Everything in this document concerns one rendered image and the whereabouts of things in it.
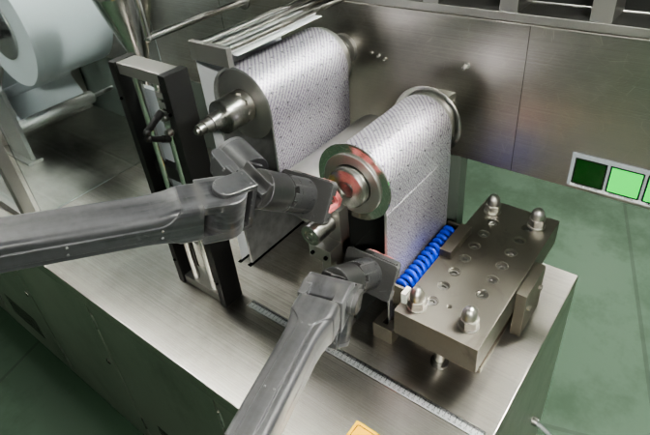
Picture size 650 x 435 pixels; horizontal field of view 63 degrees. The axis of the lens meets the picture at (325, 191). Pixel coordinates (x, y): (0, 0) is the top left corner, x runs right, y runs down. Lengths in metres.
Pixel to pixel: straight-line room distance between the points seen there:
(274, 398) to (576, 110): 0.72
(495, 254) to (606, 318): 1.44
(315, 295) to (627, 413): 1.63
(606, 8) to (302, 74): 0.52
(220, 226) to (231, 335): 0.48
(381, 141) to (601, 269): 1.94
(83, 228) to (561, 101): 0.80
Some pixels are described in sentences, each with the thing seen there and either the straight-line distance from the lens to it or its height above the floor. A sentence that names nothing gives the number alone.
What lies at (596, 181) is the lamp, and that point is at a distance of 1.09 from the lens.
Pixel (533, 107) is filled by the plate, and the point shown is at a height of 1.29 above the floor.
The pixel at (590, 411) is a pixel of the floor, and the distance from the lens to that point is 2.20.
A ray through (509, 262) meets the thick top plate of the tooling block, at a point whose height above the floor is 1.03.
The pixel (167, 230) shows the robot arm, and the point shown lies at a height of 1.36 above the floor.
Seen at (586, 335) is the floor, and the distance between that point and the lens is 2.42.
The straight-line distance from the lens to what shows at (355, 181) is 0.86.
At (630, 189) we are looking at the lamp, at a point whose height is 1.18.
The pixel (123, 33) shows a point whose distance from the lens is 1.38.
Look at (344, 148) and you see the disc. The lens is 0.87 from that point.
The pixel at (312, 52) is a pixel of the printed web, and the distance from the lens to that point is 1.06.
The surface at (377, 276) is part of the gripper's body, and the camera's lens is 0.90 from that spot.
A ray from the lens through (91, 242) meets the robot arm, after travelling 0.67.
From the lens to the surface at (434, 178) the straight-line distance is 1.04.
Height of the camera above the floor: 1.76
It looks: 35 degrees down
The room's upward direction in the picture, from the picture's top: 6 degrees counter-clockwise
